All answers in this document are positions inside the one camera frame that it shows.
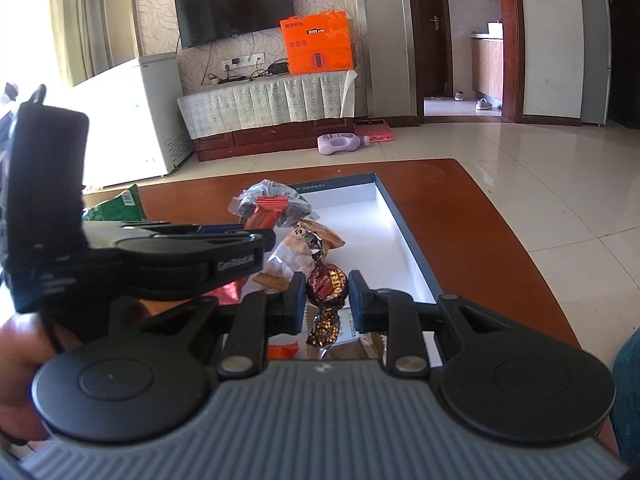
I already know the black wall television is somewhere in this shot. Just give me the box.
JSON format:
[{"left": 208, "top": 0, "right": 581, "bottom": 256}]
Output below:
[{"left": 173, "top": 0, "right": 294, "bottom": 50}]

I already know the red floor mat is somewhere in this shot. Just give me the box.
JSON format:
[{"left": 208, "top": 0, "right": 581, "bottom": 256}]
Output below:
[{"left": 354, "top": 119, "right": 396, "bottom": 144}]

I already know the small orange snack packet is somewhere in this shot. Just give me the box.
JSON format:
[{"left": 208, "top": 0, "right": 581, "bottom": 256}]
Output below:
[{"left": 267, "top": 341, "right": 301, "bottom": 361}]

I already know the purple detergent bottle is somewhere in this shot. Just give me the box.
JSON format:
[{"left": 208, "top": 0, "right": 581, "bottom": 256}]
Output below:
[{"left": 317, "top": 131, "right": 372, "bottom": 156}]

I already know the tan snack packet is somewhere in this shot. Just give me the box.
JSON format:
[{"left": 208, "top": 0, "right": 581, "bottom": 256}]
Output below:
[{"left": 292, "top": 219, "right": 346, "bottom": 251}]

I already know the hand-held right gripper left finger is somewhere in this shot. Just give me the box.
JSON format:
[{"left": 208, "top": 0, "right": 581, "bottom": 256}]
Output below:
[{"left": 145, "top": 272, "right": 307, "bottom": 376}]

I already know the silver refrigerator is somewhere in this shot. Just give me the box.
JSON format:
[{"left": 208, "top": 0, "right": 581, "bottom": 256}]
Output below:
[{"left": 580, "top": 0, "right": 614, "bottom": 127}]

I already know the brown foil chocolate candy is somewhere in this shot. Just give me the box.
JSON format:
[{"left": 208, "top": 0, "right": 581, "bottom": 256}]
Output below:
[{"left": 295, "top": 222, "right": 349, "bottom": 349}]

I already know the clear packet of white candies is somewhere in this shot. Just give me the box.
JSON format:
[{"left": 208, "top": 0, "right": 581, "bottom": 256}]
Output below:
[{"left": 267, "top": 237, "right": 316, "bottom": 282}]

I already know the white chest freezer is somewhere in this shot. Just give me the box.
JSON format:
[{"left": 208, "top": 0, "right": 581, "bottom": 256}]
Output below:
[{"left": 70, "top": 51, "right": 194, "bottom": 189}]

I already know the blue cardboard box white inside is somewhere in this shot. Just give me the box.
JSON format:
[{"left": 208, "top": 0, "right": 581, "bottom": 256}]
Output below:
[{"left": 240, "top": 172, "right": 446, "bottom": 362}]

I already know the beige curtain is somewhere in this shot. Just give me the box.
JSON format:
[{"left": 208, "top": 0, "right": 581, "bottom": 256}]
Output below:
[{"left": 47, "top": 0, "right": 139, "bottom": 89}]

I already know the blue plastic bag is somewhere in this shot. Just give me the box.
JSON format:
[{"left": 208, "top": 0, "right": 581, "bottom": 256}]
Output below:
[{"left": 612, "top": 327, "right": 640, "bottom": 461}]

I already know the white grey snack packet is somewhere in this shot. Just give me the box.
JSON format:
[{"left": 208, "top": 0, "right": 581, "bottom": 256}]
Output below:
[{"left": 330, "top": 310, "right": 389, "bottom": 361}]

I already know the clear packet of dark snacks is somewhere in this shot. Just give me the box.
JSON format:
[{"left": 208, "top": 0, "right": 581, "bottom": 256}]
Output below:
[{"left": 229, "top": 179, "right": 316, "bottom": 227}]

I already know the person's left hand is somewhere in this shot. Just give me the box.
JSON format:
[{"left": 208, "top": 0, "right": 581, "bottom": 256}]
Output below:
[{"left": 0, "top": 317, "right": 52, "bottom": 445}]

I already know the pale patterned cabinet cloth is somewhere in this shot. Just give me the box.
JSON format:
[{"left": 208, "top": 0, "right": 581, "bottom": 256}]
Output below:
[{"left": 176, "top": 70, "right": 357, "bottom": 140}]

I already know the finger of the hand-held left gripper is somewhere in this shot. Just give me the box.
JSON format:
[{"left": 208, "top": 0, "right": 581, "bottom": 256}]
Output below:
[{"left": 82, "top": 220, "right": 278, "bottom": 251}]

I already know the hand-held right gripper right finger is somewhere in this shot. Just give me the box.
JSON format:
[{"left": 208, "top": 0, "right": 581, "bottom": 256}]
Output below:
[{"left": 348, "top": 270, "right": 516, "bottom": 376}]

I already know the white wall power strip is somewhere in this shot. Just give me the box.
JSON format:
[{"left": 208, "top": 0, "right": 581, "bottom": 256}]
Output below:
[{"left": 221, "top": 52, "right": 266, "bottom": 71}]

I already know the red foil wrapper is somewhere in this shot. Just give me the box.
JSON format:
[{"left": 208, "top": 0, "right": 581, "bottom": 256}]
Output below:
[{"left": 210, "top": 280, "right": 247, "bottom": 306}]

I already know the wooden kitchen cabinet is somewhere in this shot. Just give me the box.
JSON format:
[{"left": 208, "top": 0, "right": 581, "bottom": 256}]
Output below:
[{"left": 471, "top": 32, "right": 505, "bottom": 106}]

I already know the green chip bag red print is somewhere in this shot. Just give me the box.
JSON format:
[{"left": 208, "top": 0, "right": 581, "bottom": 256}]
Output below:
[{"left": 81, "top": 184, "right": 147, "bottom": 225}]

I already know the orange gift box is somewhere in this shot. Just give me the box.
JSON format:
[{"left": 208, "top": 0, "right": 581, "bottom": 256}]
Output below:
[{"left": 279, "top": 10, "right": 359, "bottom": 76}]

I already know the orange stick snack packet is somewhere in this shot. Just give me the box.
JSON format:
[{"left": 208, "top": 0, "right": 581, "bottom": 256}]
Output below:
[{"left": 243, "top": 196, "right": 290, "bottom": 231}]

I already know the brown wooden door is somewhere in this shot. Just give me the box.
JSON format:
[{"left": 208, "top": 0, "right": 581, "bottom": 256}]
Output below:
[{"left": 422, "top": 0, "right": 449, "bottom": 99}]

